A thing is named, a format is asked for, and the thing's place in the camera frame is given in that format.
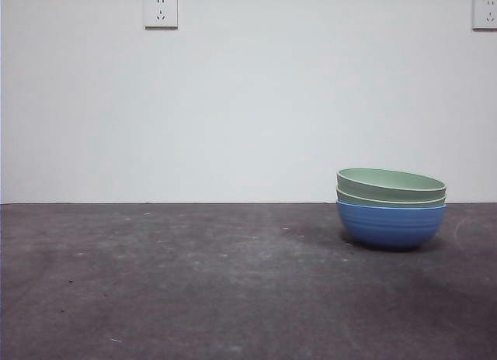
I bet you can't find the green ribbed bowl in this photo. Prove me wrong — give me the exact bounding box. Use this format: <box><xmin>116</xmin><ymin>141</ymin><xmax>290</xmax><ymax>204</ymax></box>
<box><xmin>336</xmin><ymin>167</ymin><xmax>448</xmax><ymax>201</ymax></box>
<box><xmin>335</xmin><ymin>185</ymin><xmax>447</xmax><ymax>209</ymax></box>

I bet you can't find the blue ribbed bowl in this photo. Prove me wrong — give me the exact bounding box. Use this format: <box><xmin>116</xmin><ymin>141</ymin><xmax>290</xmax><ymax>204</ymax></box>
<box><xmin>335</xmin><ymin>200</ymin><xmax>447</xmax><ymax>252</ymax></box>

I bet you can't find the white wall socket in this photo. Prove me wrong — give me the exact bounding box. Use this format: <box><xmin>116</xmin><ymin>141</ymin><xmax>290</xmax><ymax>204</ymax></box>
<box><xmin>144</xmin><ymin>0</ymin><xmax>179</xmax><ymax>30</ymax></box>
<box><xmin>471</xmin><ymin>0</ymin><xmax>497</xmax><ymax>31</ymax></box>

